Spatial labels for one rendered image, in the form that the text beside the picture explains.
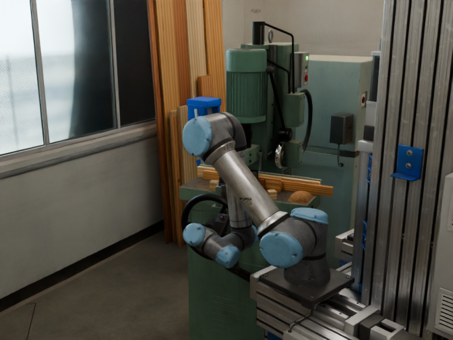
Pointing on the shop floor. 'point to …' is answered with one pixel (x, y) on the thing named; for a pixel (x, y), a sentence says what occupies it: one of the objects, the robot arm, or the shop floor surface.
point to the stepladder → (209, 104)
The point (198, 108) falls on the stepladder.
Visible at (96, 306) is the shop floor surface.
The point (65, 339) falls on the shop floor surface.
